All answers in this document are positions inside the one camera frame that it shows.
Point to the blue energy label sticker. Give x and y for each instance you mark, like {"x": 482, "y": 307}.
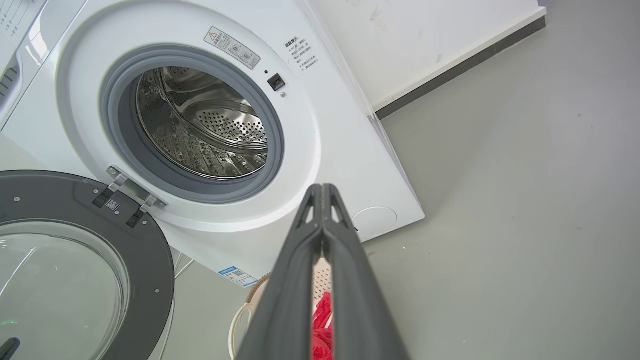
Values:
{"x": 238, "y": 276}

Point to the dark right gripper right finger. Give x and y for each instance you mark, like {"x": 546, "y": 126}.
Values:
{"x": 357, "y": 310}

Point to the red and white garment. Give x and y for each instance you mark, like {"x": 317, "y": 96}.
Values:
{"x": 322, "y": 330}

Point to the metal door hinge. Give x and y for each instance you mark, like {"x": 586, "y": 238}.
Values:
{"x": 131, "y": 192}

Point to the black door latch socket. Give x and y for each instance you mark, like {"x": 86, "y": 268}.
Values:
{"x": 276, "y": 82}

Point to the white front-load washing machine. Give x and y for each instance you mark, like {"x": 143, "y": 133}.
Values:
{"x": 325, "y": 150}

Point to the warning triangle label sticker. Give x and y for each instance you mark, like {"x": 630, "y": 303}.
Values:
{"x": 232, "y": 47}

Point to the round white filter cover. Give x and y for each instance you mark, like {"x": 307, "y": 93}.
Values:
{"x": 375, "y": 221}

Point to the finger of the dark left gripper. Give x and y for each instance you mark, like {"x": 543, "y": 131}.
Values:
{"x": 8, "y": 348}

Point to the black round washer door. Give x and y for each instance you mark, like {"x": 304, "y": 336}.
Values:
{"x": 140, "y": 260}

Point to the steel perforated washer drum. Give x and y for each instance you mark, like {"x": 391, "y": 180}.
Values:
{"x": 215, "y": 130}

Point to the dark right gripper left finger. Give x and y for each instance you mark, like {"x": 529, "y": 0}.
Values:
{"x": 285, "y": 310}

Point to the cream perforated laundry basket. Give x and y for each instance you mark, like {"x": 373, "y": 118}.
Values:
{"x": 250, "y": 310}

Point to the small text instruction sticker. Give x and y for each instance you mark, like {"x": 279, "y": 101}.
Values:
{"x": 301, "y": 53}

